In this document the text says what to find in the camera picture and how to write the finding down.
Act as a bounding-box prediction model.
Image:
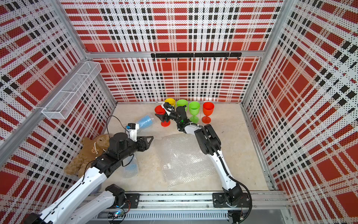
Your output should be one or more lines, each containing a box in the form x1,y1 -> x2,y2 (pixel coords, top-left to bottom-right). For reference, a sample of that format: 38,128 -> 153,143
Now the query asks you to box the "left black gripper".
119,135 -> 154,161

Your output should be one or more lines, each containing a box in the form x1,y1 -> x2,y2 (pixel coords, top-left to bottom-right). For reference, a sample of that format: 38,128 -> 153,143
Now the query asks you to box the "yellow plastic wine glass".
165,98 -> 176,106

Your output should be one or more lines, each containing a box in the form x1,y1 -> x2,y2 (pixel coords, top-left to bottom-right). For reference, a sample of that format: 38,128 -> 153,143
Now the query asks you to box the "green glass bundle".
189,101 -> 200,123

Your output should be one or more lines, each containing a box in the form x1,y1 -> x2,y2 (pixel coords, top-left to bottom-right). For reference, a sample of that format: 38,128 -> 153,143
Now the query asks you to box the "red glass bundle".
154,105 -> 170,127

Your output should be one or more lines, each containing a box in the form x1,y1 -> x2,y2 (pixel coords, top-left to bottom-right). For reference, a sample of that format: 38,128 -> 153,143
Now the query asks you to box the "light blue glass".
122,154 -> 139,178

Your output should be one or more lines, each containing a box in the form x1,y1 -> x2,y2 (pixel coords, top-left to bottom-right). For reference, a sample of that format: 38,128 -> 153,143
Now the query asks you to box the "red plastic wine glass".
202,102 -> 214,124

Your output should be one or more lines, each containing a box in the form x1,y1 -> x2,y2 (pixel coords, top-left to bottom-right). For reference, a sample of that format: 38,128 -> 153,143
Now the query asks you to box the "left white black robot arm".
24,133 -> 154,224

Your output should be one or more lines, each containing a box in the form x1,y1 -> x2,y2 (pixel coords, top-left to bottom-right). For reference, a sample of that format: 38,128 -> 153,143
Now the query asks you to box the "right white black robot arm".
155,102 -> 252,210

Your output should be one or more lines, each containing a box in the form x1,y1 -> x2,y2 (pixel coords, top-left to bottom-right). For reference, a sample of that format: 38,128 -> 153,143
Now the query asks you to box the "brown teddy bear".
64,134 -> 110,177

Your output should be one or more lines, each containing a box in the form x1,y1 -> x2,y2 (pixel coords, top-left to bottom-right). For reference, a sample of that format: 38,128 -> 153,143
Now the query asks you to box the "green circuit board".
107,210 -> 126,221

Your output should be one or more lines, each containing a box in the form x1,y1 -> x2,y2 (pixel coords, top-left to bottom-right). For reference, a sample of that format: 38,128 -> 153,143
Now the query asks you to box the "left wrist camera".
126,123 -> 139,142

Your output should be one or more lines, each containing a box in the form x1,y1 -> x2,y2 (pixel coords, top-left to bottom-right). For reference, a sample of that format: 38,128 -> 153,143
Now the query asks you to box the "black wall hook rail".
151,52 -> 242,59

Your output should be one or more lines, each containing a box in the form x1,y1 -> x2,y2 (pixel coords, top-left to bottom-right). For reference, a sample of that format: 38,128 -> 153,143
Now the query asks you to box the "white wire mesh basket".
42,61 -> 101,119

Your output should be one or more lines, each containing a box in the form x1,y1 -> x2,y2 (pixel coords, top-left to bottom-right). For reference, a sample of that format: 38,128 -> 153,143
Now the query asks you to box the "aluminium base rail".
64,191 -> 293,222

